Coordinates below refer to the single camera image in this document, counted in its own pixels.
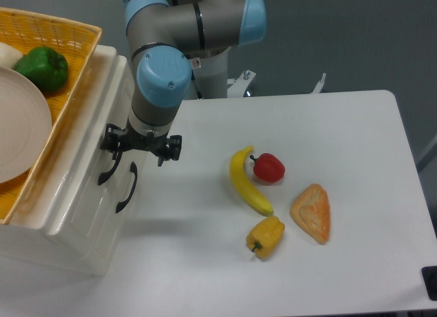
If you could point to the red bell pepper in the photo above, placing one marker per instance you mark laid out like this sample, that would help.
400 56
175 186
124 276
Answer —
268 168

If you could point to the yellow banana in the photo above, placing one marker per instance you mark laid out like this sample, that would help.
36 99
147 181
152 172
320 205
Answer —
244 187

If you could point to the black corner object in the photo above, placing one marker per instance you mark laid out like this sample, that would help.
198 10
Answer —
429 274

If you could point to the beige plate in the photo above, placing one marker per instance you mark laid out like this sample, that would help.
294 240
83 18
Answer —
26 124

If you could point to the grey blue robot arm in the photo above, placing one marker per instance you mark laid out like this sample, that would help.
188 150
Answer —
178 50

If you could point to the white round vegetable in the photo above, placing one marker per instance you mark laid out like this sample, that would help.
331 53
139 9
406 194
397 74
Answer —
9 56

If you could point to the triangular bread pastry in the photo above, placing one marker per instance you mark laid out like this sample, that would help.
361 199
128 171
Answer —
311 212

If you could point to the white drawer cabinet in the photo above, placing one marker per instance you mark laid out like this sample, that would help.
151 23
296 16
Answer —
27 235

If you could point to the yellow woven basket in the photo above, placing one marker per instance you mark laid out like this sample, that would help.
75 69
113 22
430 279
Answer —
76 42

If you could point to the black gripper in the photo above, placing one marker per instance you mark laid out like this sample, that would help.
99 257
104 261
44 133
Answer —
117 140

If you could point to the yellow bell pepper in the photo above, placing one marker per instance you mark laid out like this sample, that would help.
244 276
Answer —
264 238

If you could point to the green bell pepper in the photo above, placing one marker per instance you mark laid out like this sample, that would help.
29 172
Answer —
45 68

